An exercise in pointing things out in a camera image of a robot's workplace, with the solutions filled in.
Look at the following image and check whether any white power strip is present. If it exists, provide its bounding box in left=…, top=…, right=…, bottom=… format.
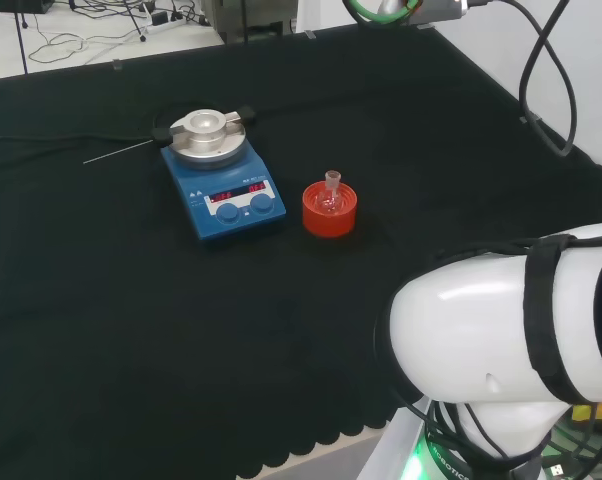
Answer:
left=141, top=10, right=188, bottom=35

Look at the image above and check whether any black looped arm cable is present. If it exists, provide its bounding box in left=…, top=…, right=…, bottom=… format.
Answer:
left=519, top=0, right=581, bottom=159

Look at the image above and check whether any blue base heater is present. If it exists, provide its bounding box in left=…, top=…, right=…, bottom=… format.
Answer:
left=159, top=124, right=288, bottom=251

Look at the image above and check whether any red plastic flask ring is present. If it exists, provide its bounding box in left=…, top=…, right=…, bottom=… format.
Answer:
left=301, top=181, right=358, bottom=237

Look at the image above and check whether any green robot cable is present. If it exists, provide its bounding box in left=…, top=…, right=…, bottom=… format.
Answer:
left=343, top=0, right=425, bottom=25

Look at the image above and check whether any clear round-bottom flask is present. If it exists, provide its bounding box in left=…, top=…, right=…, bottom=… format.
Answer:
left=316, top=169, right=343, bottom=216

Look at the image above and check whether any black tripod leg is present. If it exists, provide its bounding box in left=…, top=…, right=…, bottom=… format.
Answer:
left=9, top=0, right=30, bottom=76

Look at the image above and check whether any black bench cloth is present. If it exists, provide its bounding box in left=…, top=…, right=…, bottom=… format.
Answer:
left=0, top=24, right=602, bottom=480

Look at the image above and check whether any silver heating block with handles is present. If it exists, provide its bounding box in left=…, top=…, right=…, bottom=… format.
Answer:
left=150, top=106, right=258, bottom=151

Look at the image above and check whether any grey equipment cabinet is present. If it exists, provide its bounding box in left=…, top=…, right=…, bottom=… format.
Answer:
left=215, top=0, right=302, bottom=47

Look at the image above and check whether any thin metal probe rod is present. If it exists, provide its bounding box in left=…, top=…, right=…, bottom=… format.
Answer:
left=82, top=141, right=155, bottom=165

